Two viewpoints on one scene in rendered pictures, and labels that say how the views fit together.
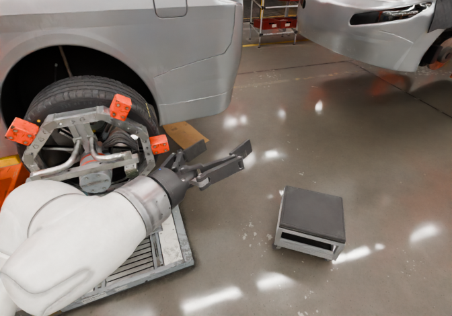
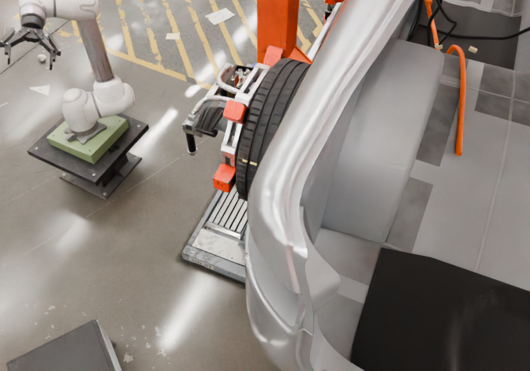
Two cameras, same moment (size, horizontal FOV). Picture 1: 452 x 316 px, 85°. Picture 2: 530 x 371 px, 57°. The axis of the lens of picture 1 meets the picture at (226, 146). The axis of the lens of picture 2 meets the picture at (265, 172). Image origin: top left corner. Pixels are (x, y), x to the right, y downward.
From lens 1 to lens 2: 2.18 m
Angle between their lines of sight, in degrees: 80
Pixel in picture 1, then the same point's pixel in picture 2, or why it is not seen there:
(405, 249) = not seen: outside the picture
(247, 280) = (120, 292)
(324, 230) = (35, 354)
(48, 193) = not seen: outside the picture
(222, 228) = (191, 317)
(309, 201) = not seen: outside the picture
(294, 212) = (83, 350)
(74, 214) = not seen: outside the picture
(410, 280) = not seen: outside the picture
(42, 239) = not seen: outside the picture
